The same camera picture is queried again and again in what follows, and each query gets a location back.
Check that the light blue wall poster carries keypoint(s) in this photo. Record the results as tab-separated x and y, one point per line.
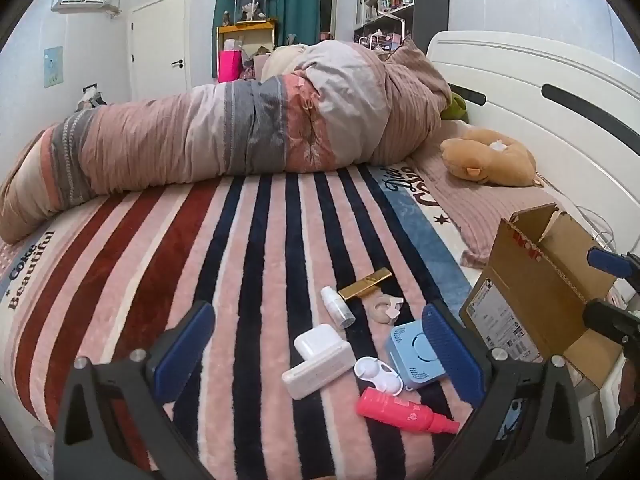
53	67

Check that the rolled pink grey duvet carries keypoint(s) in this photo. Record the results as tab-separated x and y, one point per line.
200	130

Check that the glass display case with doll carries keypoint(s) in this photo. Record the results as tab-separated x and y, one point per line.
250	5

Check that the brown plush toy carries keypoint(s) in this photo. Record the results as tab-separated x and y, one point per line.
492	160

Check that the yellow shelf unit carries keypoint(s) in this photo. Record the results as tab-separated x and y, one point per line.
247	30

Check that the white door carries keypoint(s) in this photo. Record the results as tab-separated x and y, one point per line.
157	45

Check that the striped plush blanket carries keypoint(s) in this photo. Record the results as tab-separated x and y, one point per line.
250	260

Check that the bright pink bag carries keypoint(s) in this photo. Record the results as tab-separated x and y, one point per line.
229	62

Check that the white charger block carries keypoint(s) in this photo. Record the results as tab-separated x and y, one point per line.
320	360

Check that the pink spray bottle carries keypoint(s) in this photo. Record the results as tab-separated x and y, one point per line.
392	406

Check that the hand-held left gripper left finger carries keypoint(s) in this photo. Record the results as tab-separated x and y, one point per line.
184	346

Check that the green plush toy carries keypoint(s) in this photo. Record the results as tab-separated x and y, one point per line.
456	107

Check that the cluttered bookshelf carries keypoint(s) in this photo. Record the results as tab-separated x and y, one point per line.
385	0

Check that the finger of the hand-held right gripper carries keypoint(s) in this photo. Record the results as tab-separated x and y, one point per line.
607	317
602	260

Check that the gold rectangular case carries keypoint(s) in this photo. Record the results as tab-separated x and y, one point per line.
365	283

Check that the white contact lens case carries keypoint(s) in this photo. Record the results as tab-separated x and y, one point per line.
386	383

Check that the brown cardboard box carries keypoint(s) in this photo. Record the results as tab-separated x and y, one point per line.
525	280

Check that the light blue square device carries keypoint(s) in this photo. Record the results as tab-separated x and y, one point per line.
406	350

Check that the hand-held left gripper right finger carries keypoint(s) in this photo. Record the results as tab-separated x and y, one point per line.
452	355

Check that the small white bottle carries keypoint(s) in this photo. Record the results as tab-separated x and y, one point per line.
336	306

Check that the white bed headboard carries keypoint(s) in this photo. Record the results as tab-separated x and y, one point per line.
550	70

